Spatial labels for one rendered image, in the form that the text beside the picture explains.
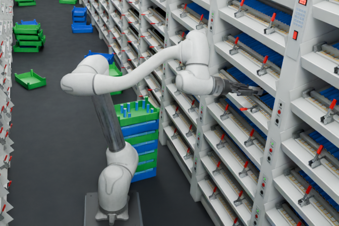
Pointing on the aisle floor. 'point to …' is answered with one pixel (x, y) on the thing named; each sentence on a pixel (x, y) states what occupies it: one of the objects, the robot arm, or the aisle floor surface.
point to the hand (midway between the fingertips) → (255, 90)
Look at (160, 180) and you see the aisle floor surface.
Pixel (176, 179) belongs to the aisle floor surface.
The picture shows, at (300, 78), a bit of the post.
